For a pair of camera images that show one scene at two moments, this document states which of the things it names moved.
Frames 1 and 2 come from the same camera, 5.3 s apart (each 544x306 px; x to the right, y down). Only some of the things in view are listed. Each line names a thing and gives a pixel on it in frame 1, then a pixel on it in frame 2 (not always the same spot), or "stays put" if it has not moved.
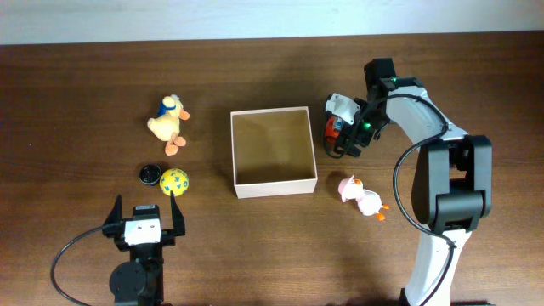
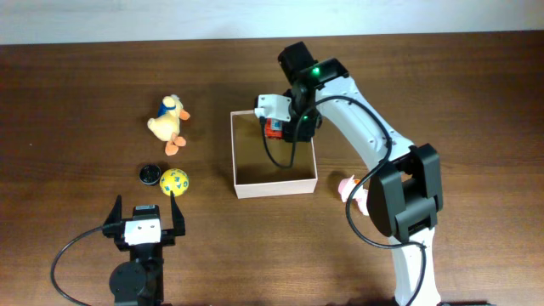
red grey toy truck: [333, 127] → [273, 128]
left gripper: [113, 227] stays put
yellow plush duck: [166, 124] stays put
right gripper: [348, 138] → [295, 132]
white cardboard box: [273, 152] stays put
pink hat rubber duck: [368, 202] stays put
